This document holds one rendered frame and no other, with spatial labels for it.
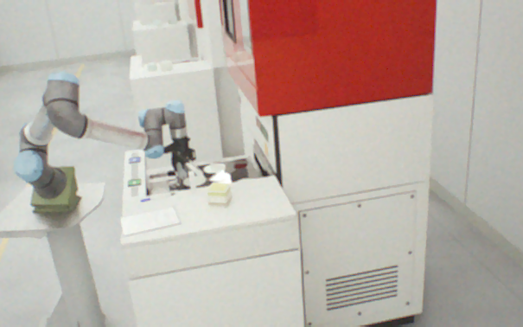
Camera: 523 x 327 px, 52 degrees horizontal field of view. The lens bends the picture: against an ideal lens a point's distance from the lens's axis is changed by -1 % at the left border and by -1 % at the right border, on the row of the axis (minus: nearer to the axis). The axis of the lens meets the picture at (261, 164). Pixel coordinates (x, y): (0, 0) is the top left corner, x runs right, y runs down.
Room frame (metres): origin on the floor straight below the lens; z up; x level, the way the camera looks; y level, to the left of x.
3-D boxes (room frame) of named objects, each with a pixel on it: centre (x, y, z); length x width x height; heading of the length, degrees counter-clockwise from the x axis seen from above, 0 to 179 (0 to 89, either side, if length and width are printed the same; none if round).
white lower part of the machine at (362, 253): (2.48, -0.33, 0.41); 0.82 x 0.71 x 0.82; 10
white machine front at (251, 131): (2.42, 0.01, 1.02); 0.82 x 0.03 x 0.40; 10
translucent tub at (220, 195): (1.82, 0.17, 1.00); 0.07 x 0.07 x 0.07; 74
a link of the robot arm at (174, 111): (2.19, 0.35, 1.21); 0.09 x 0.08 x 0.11; 95
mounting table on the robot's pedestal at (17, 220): (2.22, 0.98, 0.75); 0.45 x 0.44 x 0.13; 85
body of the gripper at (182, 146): (2.18, 0.34, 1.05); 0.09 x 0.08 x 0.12; 45
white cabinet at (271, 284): (2.10, 0.29, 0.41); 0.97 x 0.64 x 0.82; 10
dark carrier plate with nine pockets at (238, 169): (2.19, 0.20, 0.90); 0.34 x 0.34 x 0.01; 10
